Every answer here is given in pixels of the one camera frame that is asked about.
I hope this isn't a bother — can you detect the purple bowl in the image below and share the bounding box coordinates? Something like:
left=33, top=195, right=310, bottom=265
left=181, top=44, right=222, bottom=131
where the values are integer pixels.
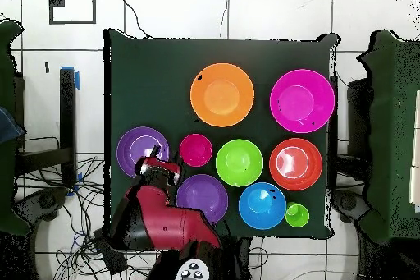
left=176, top=173, right=230, bottom=227
left=116, top=126, right=171, bottom=181

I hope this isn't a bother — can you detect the small crimson bowl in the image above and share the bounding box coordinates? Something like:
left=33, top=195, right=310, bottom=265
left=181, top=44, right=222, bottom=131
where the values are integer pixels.
left=179, top=133, right=214, bottom=168

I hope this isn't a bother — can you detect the green bowl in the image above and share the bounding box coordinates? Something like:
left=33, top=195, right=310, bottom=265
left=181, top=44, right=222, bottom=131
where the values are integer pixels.
left=215, top=138, right=264, bottom=188

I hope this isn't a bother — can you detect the dark green tablecloth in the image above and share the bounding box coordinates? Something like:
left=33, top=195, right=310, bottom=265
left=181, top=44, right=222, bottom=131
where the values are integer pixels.
left=103, top=28, right=340, bottom=240

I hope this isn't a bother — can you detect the black bench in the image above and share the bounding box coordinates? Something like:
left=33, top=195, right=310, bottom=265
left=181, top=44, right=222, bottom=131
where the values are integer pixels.
left=14, top=67, right=77, bottom=189

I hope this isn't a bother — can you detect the blue bowl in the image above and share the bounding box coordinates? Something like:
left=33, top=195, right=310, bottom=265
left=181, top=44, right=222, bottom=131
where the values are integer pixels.
left=238, top=181, right=287, bottom=231

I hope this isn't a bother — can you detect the black power brick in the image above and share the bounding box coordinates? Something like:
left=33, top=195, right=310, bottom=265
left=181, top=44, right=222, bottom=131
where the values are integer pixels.
left=92, top=227, right=128, bottom=276

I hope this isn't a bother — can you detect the blue tape strip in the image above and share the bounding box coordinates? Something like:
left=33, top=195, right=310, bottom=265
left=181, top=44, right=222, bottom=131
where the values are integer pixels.
left=60, top=65, right=81, bottom=90

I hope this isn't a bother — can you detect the green cup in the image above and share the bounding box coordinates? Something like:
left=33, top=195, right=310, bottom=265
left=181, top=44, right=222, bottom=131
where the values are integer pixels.
left=284, top=201, right=310, bottom=229

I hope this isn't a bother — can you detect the large red-orange bowl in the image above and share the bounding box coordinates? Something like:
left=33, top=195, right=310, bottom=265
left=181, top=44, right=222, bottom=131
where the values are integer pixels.
left=268, top=137, right=324, bottom=192

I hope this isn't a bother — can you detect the pink bowl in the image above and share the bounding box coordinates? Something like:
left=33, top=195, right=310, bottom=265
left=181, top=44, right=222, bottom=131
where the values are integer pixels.
left=269, top=68, right=336, bottom=134

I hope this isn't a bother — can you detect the green cloth side table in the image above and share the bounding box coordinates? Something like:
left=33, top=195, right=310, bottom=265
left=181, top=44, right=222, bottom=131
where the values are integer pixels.
left=0, top=18, right=32, bottom=238
left=357, top=29, right=420, bottom=245

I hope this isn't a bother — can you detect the white box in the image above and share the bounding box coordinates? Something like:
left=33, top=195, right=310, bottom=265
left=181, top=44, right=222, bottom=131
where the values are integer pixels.
left=409, top=89, right=420, bottom=213

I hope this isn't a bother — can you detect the tangle of cables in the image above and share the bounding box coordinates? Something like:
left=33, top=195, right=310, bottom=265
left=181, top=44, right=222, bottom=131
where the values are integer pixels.
left=14, top=136, right=175, bottom=280

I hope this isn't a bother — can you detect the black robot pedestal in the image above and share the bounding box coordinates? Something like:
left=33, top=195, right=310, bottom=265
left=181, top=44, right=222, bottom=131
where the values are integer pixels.
left=226, top=236, right=252, bottom=280

